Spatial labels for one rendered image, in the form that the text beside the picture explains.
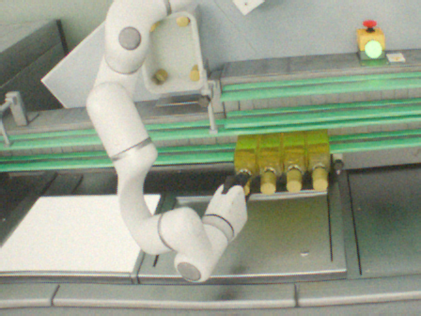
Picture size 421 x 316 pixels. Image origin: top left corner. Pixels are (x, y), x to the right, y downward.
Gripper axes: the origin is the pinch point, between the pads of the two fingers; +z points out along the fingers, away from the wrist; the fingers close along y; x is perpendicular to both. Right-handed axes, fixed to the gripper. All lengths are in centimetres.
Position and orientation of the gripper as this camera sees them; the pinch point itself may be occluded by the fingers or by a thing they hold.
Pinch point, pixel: (241, 187)
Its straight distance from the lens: 112.8
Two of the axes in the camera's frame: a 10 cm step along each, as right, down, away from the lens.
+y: -1.0, -8.9, -4.5
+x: -9.4, -0.7, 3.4
